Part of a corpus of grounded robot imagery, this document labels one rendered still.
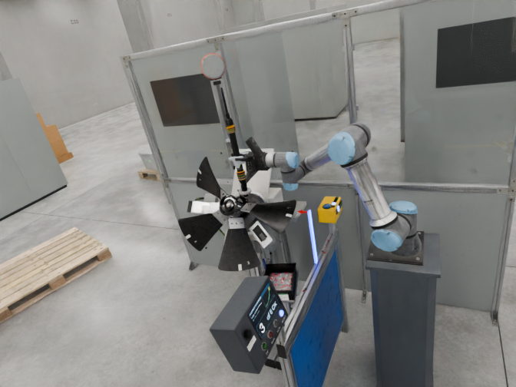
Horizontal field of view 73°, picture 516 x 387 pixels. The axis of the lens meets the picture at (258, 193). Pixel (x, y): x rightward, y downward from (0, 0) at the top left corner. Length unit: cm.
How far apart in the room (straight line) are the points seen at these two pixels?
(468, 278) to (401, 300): 102
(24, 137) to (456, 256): 662
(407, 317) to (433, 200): 85
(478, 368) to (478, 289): 49
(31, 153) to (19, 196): 79
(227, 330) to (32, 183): 640
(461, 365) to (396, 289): 101
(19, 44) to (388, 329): 1472
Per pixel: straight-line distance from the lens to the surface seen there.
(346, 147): 137
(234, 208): 187
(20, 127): 724
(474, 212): 246
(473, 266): 269
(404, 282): 172
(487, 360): 272
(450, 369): 262
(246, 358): 121
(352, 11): 217
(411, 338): 196
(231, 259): 188
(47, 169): 742
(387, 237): 150
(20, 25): 1559
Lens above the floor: 205
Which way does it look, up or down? 25 degrees down
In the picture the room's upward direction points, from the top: 12 degrees counter-clockwise
